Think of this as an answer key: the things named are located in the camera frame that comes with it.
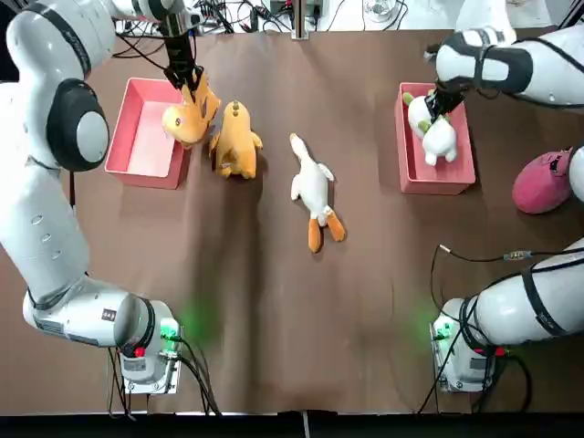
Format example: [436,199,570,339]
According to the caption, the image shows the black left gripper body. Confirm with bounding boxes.
[162,25,199,77]

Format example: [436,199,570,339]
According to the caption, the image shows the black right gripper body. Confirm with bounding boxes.
[428,79,467,115]

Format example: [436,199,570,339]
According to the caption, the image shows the white radish plush doll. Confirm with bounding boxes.
[401,92,460,166]

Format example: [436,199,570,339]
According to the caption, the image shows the yellow plush doll with tag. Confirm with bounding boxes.
[162,72,223,149]

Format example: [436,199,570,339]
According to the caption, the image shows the orange plush doll white belly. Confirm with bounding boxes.
[208,99,265,180]

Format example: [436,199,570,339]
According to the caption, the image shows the white goose plush doll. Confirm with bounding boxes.
[289,132,348,255]

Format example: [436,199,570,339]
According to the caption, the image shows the pink plastic box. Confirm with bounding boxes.
[394,81,477,196]
[104,77,193,191]

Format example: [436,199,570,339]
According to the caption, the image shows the clear glass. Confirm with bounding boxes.
[362,0,396,24]

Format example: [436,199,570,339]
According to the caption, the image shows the magenta plush toy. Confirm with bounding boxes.
[511,148,576,215]

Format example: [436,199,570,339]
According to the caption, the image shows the aluminium frame post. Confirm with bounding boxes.
[294,0,321,40]

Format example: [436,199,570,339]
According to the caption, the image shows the black cable with plug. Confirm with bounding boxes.
[430,244,571,320]

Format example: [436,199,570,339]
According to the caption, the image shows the black right base cables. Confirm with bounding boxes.
[414,318,535,414]

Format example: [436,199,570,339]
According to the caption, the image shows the black base cables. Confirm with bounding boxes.
[414,318,535,414]
[107,337,221,419]

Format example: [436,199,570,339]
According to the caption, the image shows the black left base cables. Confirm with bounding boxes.
[107,337,221,419]

